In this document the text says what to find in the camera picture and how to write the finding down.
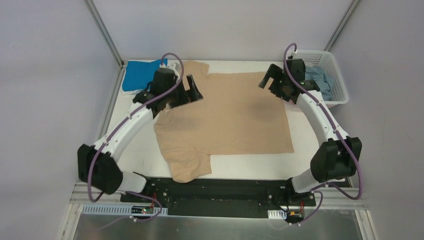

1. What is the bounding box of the right white cable duct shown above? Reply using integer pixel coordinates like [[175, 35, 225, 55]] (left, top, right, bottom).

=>
[[267, 209, 287, 220]]

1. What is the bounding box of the white plastic basket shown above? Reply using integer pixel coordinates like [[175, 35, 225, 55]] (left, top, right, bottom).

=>
[[289, 50, 349, 108]]

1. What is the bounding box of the aluminium frame rail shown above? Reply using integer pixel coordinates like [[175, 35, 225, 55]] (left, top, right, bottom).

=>
[[69, 181, 124, 205]]

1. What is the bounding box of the folded blue t shirt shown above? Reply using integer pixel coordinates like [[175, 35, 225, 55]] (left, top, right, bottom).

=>
[[122, 59, 162, 95]]

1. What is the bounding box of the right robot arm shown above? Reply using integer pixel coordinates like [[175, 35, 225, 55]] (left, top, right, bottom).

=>
[[258, 58, 362, 205]]

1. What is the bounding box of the beige t shirt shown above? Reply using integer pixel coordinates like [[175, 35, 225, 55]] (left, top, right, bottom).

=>
[[154, 60, 294, 183]]

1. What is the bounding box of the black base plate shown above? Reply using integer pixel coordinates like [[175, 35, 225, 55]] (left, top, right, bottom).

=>
[[87, 177, 351, 220]]

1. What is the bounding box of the grey blue t shirt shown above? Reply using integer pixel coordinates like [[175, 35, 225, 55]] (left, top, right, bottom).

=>
[[305, 66, 336, 101]]

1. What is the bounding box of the white cable duct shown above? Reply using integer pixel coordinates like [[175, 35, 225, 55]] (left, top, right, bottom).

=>
[[267, 209, 287, 220], [82, 204, 168, 217]]

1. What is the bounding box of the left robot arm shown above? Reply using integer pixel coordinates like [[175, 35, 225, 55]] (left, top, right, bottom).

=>
[[77, 66, 203, 203]]

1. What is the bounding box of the left white cable duct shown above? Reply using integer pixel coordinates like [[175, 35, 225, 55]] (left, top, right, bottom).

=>
[[82, 204, 168, 217]]

